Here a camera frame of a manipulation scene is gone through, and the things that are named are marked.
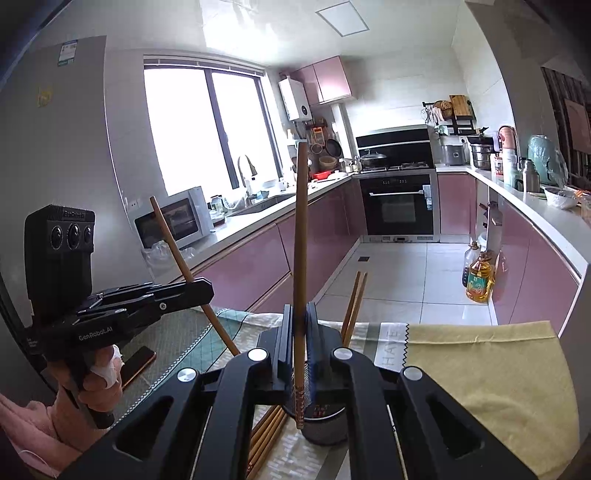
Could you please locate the grey refrigerator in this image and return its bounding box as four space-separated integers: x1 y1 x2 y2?
0 36 137 402

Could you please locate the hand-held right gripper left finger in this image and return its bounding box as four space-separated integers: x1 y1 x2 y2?
58 304 296 480

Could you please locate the wok with glass lid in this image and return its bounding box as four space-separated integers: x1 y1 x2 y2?
359 148 387 169

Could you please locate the person's left forearm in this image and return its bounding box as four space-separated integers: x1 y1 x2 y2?
0 392 93 477

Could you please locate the pink base cabinets long run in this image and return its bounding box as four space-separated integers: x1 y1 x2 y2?
185 178 365 315

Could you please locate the red-tipped wooden chopstick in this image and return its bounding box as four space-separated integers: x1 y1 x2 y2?
148 196 242 357
292 141 309 431
340 271 361 344

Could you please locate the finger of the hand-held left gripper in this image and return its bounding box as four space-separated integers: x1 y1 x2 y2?
74 277 214 325

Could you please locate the white water heater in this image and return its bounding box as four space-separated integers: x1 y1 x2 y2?
278 78 312 121

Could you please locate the white bowl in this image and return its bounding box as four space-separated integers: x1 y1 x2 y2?
544 185 579 209

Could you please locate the patterned yellow green tablecloth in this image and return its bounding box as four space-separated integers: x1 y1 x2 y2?
111 307 580 480

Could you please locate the black range hood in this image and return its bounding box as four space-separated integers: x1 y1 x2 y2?
355 128 435 169

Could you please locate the bunch of wooden chopsticks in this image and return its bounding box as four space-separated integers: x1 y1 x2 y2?
247 405 288 478

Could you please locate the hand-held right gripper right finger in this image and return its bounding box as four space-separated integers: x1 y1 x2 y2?
305 302 539 480

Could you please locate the grey rice cooker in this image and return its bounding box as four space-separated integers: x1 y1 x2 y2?
441 144 469 167

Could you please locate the dark liquid plastic bottle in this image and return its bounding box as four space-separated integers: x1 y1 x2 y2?
462 241 481 287

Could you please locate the kitchen sink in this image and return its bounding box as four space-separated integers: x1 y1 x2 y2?
226 191 296 217

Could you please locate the clear plastic bag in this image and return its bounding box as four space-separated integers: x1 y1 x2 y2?
141 240 197 278

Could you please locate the dark smartphone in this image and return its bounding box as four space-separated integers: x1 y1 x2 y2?
117 346 156 388

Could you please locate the person's left hand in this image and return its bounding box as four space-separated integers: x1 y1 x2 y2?
48 346 124 450

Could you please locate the kitchen window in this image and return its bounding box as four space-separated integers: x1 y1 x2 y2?
143 55 283 197

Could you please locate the pair of chopsticks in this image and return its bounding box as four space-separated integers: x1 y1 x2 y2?
345 272 369 347

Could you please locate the pink wall cabinet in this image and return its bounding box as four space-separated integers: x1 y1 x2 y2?
290 56 354 106

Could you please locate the stainless steel stock pot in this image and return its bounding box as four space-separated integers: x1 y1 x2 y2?
468 136 497 169

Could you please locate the white microwave oven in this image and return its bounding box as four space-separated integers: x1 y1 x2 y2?
134 186 215 252

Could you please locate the dark slatted partition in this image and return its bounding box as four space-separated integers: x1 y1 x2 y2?
540 67 591 190

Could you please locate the yellow cooking oil bottle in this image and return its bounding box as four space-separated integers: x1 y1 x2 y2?
465 251 497 303

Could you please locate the square ceiling light panel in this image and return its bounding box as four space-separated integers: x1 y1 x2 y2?
316 0 370 24

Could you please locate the pink base cabinets curved run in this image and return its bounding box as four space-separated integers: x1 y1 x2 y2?
436 171 583 333

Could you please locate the black mesh utensil holder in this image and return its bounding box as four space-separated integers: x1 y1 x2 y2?
283 401 348 446

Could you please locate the steel thermos flask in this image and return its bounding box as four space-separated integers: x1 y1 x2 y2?
519 157 541 192

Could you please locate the gas stove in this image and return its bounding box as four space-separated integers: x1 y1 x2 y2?
360 161 435 174

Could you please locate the built-in black oven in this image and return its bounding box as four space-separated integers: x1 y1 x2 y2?
359 173 439 238

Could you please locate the steel kitchen faucet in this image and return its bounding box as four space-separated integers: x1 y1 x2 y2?
237 154 258 206

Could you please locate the black rack with cutting boards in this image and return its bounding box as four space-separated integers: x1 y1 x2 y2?
422 95 476 134

